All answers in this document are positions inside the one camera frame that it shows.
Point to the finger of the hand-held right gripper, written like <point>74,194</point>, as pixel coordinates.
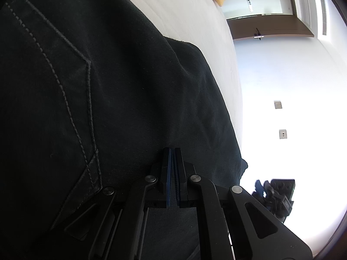
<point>259,188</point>

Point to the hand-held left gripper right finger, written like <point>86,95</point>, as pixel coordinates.
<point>178,177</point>

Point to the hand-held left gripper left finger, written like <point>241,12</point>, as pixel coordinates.
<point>168,177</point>

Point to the black pants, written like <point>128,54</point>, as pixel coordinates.
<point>113,108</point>

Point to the white bed sheet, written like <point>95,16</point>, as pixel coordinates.
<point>195,19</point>

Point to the brown wooden door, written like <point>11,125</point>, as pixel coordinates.
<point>271,27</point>

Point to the white air vent grille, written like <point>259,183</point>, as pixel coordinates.
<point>322,13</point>

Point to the white wall socket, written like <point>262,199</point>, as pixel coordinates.
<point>283,133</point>

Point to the white wall switch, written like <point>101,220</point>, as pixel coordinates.
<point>278,104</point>

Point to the white wall control panel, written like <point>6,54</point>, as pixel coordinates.
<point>249,4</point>

